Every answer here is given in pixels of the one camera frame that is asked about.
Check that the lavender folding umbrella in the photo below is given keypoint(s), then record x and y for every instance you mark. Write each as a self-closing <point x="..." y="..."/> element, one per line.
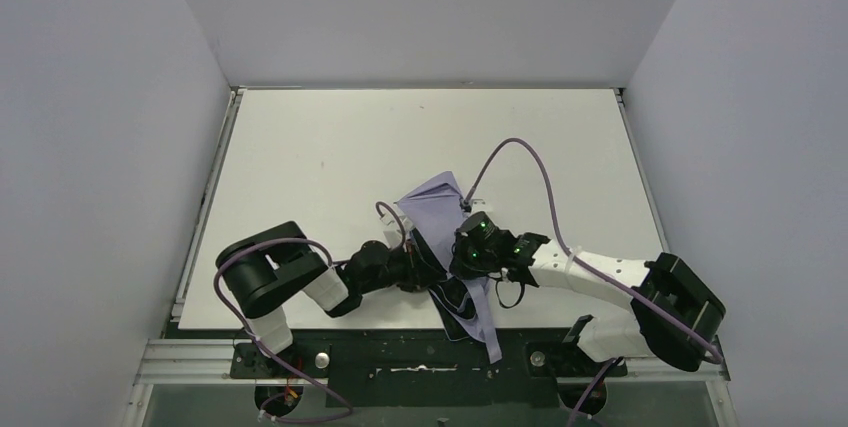
<point x="435" y="209"/>

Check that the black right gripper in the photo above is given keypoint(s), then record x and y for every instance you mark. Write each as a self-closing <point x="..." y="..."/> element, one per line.
<point x="461" y="263"/>

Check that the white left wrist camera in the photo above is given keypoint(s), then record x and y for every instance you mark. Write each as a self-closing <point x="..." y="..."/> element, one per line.
<point x="394" y="234"/>

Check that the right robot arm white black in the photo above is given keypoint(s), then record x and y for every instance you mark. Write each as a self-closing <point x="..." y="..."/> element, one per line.
<point x="667" y="311"/>

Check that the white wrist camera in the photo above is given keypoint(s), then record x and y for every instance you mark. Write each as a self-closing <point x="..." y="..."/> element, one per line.
<point x="474" y="205"/>
<point x="394" y="234"/>

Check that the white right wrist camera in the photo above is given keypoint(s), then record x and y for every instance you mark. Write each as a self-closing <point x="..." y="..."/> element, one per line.
<point x="474" y="205"/>

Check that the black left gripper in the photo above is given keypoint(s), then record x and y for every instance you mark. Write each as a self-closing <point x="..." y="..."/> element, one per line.
<point x="421" y="264"/>

